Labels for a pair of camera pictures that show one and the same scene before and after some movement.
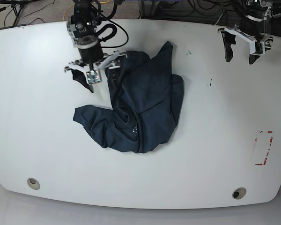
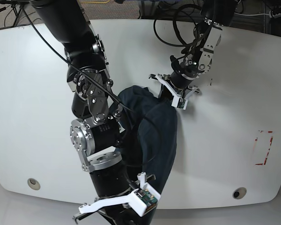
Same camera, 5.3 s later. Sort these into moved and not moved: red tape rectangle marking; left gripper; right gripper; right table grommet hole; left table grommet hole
Moved: right gripper; left gripper
Not moved: red tape rectangle marking; left table grommet hole; right table grommet hole
